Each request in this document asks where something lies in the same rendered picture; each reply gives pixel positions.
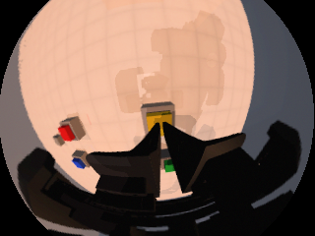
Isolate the yellow button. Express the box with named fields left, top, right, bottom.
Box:
left=141, top=102, right=176, bottom=137

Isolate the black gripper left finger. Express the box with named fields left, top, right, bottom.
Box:
left=86, top=122, right=161, bottom=197

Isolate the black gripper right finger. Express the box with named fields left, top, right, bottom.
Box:
left=162, top=121, right=245, bottom=194

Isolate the red button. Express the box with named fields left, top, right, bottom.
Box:
left=56, top=117, right=86, bottom=142

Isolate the small tan block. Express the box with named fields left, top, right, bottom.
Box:
left=52, top=134, right=64, bottom=147

